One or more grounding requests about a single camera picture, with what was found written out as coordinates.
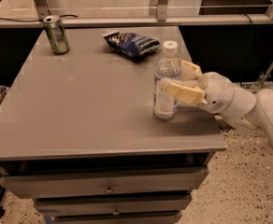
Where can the metal railing frame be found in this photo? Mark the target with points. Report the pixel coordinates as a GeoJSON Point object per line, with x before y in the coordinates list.
{"type": "Point", "coordinates": [114, 13]}

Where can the clear blue-labelled plastic bottle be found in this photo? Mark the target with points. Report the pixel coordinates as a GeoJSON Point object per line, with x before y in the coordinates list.
{"type": "Point", "coordinates": [166, 69]}

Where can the middle grey drawer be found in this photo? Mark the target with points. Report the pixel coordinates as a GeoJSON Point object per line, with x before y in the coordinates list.
{"type": "Point", "coordinates": [114, 205]}

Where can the grey drawer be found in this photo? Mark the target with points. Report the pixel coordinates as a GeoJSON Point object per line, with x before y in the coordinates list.
{"type": "Point", "coordinates": [114, 205]}
{"type": "Point", "coordinates": [106, 183]}
{"type": "Point", "coordinates": [171, 217]}

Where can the blue chip bag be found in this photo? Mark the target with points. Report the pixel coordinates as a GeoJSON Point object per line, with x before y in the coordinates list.
{"type": "Point", "coordinates": [131, 45]}

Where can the grey drawer cabinet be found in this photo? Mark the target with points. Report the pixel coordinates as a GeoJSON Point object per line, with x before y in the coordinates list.
{"type": "Point", "coordinates": [90, 111]}

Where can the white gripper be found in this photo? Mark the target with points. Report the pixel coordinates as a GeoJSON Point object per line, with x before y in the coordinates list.
{"type": "Point", "coordinates": [217, 91]}

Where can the bottom grey drawer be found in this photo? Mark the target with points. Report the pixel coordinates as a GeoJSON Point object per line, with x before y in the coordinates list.
{"type": "Point", "coordinates": [171, 217]}

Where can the top grey drawer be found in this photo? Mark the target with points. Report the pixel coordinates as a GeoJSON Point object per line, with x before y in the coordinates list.
{"type": "Point", "coordinates": [106, 183]}

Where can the green soda can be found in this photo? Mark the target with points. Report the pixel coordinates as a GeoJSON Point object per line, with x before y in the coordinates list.
{"type": "Point", "coordinates": [55, 32]}

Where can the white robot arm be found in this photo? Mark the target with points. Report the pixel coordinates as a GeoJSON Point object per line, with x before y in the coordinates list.
{"type": "Point", "coordinates": [241, 109]}

